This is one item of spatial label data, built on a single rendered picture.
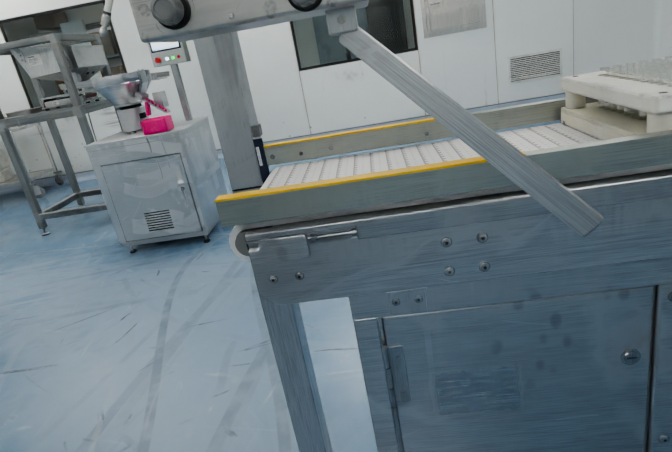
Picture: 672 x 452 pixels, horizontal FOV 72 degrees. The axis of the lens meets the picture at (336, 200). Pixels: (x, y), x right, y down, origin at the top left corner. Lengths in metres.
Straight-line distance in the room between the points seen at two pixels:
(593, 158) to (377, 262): 0.25
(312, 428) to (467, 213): 0.70
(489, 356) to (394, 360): 0.13
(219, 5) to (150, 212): 2.80
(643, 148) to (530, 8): 5.33
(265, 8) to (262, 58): 5.21
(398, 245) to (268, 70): 5.18
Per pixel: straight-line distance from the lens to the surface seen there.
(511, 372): 0.72
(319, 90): 5.60
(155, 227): 3.24
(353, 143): 0.77
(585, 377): 0.76
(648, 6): 6.38
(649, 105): 0.60
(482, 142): 0.44
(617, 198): 0.58
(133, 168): 3.15
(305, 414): 1.08
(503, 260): 0.57
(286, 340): 0.97
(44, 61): 4.25
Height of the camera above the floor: 1.10
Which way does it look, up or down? 19 degrees down
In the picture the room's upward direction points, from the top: 10 degrees counter-clockwise
